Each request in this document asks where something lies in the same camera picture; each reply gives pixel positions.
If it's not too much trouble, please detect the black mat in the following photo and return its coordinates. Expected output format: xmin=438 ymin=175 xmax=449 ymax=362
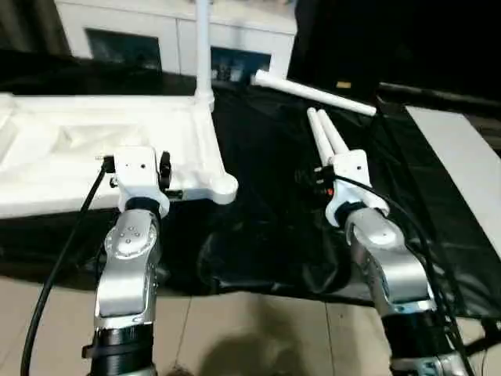
xmin=0 ymin=51 xmax=501 ymax=320

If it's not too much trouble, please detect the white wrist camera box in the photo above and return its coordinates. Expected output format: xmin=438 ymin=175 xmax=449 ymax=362
xmin=105 ymin=146 xmax=174 ymax=218
xmin=316 ymin=150 xmax=375 ymax=226

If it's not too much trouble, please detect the grey curtain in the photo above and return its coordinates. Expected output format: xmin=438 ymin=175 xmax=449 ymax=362
xmin=0 ymin=0 xmax=70 ymax=56

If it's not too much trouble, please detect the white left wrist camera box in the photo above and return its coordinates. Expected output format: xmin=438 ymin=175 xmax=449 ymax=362
xmin=105 ymin=146 xmax=174 ymax=218

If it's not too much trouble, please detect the black cabinet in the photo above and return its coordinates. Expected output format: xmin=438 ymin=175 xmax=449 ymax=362
xmin=288 ymin=0 xmax=501 ymax=107

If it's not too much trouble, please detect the white plastic table top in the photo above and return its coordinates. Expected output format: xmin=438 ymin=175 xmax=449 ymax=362
xmin=0 ymin=92 xmax=239 ymax=221

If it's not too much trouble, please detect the black metal table frame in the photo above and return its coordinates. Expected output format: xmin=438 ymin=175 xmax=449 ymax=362
xmin=470 ymin=315 xmax=501 ymax=347

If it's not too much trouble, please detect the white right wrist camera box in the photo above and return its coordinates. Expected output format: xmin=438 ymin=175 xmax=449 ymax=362
xmin=316 ymin=150 xmax=375 ymax=226

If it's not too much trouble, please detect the white sideboard with glass doors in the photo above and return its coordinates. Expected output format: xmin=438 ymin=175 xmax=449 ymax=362
xmin=53 ymin=0 xmax=299 ymax=84

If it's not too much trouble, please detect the white plastic table leg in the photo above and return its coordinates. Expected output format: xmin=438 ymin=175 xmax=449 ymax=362
xmin=193 ymin=0 xmax=217 ymax=112
xmin=316 ymin=107 xmax=390 ymax=219
xmin=251 ymin=68 xmax=379 ymax=118
xmin=306 ymin=107 xmax=339 ymax=172

